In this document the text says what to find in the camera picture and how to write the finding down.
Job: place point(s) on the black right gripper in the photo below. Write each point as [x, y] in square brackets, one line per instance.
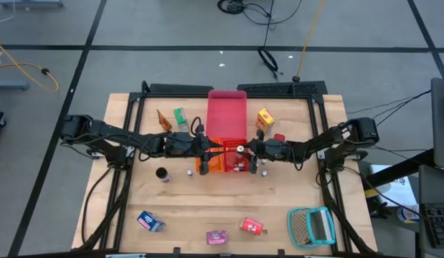
[272, 149]

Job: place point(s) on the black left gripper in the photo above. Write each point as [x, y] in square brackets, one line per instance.
[185, 145]

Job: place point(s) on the small bottle with tan cap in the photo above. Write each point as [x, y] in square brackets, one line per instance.
[240, 148]

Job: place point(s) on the red lidded spice container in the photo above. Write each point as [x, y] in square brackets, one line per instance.
[279, 137]

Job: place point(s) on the yellow Corn Pops cereal box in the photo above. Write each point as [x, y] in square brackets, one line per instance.
[265, 120]

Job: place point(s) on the green Apple Jacks cereal box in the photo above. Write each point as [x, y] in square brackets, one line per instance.
[181, 119]

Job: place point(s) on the brown orange snack bag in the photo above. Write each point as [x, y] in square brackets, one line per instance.
[164, 121]

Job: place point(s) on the spice jar with black lid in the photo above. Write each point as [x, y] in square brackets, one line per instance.
[163, 174]

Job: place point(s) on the red Froot Loops cereal box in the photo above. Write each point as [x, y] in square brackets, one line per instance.
[251, 226]

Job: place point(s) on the blue Frosted Flakes cereal box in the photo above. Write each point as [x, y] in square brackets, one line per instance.
[150, 221]

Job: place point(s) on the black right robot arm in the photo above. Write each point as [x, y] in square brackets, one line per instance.
[350, 130]

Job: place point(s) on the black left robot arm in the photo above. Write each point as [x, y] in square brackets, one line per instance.
[99, 130]

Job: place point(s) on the orange plastic basket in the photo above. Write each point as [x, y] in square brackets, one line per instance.
[216, 165]

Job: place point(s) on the red plastic basket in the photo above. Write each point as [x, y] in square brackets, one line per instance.
[230, 157]

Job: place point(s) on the pink plastic tray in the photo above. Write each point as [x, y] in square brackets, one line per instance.
[227, 114]

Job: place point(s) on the black flat panel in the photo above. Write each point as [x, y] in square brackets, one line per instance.
[182, 88]

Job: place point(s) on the black perforated panel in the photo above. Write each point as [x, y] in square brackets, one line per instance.
[279, 88]

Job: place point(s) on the Raisin Bran cereal box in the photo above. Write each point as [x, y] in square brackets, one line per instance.
[217, 237]

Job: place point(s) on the teal mesh basket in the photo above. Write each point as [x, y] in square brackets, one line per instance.
[297, 227]

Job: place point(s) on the teal rimmed rectangular container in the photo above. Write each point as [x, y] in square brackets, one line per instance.
[320, 225]

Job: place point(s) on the black table edge clamp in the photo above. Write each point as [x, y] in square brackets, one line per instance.
[281, 252]
[176, 251]

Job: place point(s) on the black desk beam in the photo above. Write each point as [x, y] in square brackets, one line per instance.
[397, 170]

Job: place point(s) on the white paper sheet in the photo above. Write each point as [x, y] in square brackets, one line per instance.
[397, 190]

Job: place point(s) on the white printed cup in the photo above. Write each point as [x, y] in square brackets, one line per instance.
[408, 215]

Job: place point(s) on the black keyboard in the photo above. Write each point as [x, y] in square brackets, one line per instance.
[438, 225]

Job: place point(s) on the grey flat floor base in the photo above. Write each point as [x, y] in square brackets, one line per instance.
[10, 85]

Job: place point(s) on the grey cart base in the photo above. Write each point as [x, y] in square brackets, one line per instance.
[28, 3]

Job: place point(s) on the black metal table frame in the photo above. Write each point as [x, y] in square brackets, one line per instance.
[189, 95]

